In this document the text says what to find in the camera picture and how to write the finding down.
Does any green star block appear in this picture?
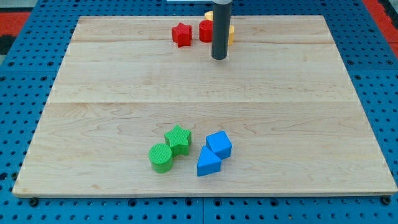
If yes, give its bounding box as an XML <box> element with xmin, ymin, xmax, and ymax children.
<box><xmin>164</xmin><ymin>125</ymin><xmax>192</xmax><ymax>157</ymax></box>

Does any blue cube block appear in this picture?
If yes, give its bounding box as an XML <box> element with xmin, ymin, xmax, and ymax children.
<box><xmin>206</xmin><ymin>131</ymin><xmax>233</xmax><ymax>159</ymax></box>

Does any blue triangular prism block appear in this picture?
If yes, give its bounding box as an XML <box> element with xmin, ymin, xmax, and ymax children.
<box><xmin>197</xmin><ymin>146</ymin><xmax>222</xmax><ymax>176</ymax></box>

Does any green cylinder block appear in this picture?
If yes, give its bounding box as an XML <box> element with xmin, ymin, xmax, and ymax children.
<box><xmin>149</xmin><ymin>143</ymin><xmax>174</xmax><ymax>173</ymax></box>

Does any red star block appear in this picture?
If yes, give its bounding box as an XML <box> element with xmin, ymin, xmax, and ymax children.
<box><xmin>172</xmin><ymin>22</ymin><xmax>192</xmax><ymax>48</ymax></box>

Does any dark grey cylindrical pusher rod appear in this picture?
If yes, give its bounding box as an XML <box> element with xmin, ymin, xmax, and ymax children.
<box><xmin>211</xmin><ymin>0</ymin><xmax>233</xmax><ymax>60</ymax></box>

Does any light wooden board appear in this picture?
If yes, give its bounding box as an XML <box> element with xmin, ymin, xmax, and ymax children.
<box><xmin>12</xmin><ymin>16</ymin><xmax>397</xmax><ymax>198</ymax></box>

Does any red cylinder block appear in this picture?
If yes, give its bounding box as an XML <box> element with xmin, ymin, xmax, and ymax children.
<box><xmin>199</xmin><ymin>20</ymin><xmax>213</xmax><ymax>43</ymax></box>

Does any yellow block right of rod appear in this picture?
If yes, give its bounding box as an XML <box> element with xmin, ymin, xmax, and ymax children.
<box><xmin>228</xmin><ymin>25</ymin><xmax>234</xmax><ymax>45</ymax></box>

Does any yellow block behind rod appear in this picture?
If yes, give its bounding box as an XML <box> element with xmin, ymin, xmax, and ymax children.
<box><xmin>204</xmin><ymin>11</ymin><xmax>213</xmax><ymax>21</ymax></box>

